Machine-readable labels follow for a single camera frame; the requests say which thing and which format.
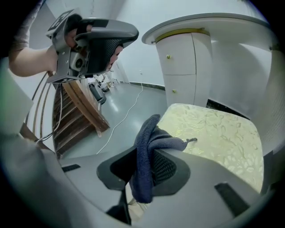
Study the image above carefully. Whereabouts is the white floor cable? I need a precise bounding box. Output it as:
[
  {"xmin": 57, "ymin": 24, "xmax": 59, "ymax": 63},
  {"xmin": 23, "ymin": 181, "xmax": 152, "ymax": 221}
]
[{"xmin": 97, "ymin": 82, "xmax": 144, "ymax": 155}]

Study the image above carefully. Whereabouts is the person's left forearm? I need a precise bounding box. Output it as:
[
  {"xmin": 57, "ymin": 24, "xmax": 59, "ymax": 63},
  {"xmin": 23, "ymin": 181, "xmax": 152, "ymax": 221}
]
[{"xmin": 8, "ymin": 45, "xmax": 59, "ymax": 78}]

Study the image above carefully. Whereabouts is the dark blue cloth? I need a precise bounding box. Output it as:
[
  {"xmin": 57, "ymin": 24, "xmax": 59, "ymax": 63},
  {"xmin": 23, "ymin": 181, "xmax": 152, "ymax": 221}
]
[{"xmin": 129, "ymin": 114, "xmax": 198, "ymax": 204}]

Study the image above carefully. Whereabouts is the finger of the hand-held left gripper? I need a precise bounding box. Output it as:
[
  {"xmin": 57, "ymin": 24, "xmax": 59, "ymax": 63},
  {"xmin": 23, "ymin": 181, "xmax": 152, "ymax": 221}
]
[
  {"xmin": 74, "ymin": 19, "xmax": 140, "ymax": 48},
  {"xmin": 87, "ymin": 39, "xmax": 122, "ymax": 74}
]

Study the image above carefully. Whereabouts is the person's left hand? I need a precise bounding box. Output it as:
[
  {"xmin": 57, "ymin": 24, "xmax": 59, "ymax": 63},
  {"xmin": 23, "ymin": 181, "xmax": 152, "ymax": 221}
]
[{"xmin": 64, "ymin": 13, "xmax": 125, "ymax": 70}]

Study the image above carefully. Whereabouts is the person's grey-brown printed shirt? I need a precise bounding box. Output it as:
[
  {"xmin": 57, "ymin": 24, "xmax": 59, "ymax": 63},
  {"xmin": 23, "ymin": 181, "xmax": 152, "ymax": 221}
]
[{"xmin": 12, "ymin": 0, "xmax": 45, "ymax": 51}]

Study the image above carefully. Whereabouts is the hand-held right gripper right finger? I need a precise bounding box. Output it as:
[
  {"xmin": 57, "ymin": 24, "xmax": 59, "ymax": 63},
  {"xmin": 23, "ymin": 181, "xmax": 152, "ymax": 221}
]
[{"xmin": 135, "ymin": 149, "xmax": 263, "ymax": 228}]

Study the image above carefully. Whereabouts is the dark wooden chair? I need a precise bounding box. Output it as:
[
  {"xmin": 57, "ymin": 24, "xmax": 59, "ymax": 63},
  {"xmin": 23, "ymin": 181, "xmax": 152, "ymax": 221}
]
[{"xmin": 20, "ymin": 71, "xmax": 111, "ymax": 156}]

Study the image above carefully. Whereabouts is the white curved desk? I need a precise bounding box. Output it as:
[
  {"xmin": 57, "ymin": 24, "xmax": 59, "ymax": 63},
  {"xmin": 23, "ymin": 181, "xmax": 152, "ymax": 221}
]
[{"xmin": 141, "ymin": 12, "xmax": 285, "ymax": 201}]

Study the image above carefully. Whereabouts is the cream upholstered footstool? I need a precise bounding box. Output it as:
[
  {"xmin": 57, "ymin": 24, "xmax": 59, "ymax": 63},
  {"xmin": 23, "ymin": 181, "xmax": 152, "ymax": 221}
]
[{"xmin": 128, "ymin": 102, "xmax": 265, "ymax": 221}]

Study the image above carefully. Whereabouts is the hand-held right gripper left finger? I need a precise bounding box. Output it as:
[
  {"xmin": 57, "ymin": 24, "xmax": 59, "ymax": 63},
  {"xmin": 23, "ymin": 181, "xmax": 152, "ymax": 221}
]
[{"xmin": 59, "ymin": 147, "xmax": 138, "ymax": 225}]

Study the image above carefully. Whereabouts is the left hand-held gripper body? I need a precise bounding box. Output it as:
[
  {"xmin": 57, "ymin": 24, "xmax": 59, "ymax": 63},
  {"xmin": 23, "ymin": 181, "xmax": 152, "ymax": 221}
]
[{"xmin": 45, "ymin": 8, "xmax": 90, "ymax": 85}]

